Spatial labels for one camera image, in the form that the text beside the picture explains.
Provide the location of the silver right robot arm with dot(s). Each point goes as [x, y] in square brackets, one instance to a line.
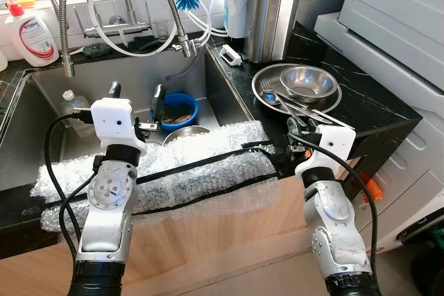
[333, 227]

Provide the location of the steel chopstick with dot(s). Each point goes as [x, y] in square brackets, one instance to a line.
[326, 117]
[312, 110]

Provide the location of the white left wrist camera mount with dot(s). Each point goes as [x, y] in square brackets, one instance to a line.
[111, 119]

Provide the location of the wooden cabinet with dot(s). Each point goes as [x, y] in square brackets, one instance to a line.
[229, 233]

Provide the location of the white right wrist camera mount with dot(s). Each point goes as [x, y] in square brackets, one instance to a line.
[333, 145]

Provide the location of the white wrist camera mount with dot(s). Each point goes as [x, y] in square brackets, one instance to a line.
[111, 119]
[333, 145]

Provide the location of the steel faucet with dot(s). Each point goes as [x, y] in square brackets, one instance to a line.
[114, 30]

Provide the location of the white dish soap bottle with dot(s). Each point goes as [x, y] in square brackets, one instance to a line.
[35, 39]

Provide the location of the black scouring pad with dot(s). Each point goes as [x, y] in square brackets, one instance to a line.
[149, 43]

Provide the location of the white cylindrical container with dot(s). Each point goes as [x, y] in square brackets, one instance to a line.
[236, 22]

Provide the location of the stainless steel sink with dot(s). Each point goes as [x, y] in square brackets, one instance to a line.
[125, 77]

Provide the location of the dark green sponge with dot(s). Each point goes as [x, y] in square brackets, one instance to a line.
[97, 51]

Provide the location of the steel fork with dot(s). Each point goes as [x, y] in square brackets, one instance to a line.
[267, 88]

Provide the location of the orange plastic object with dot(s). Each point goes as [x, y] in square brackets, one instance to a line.
[372, 190]

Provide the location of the steel bowl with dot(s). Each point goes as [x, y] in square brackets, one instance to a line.
[187, 132]
[309, 82]

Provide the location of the clear bubble wrap sheet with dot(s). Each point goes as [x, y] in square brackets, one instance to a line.
[194, 171]

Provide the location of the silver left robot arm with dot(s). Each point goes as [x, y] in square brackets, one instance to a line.
[104, 220]

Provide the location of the round steel plate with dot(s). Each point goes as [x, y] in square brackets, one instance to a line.
[267, 73]

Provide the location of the black tape strip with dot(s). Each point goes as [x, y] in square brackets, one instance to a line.
[208, 192]
[260, 146]

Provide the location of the clear plastic bottle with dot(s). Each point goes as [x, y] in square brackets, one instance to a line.
[73, 105]

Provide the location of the white appliance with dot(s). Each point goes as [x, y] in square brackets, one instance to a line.
[395, 25]

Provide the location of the stainless steel utensil canister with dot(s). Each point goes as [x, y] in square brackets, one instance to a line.
[274, 12]

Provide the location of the blue plastic bowl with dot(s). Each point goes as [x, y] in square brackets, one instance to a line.
[193, 110]

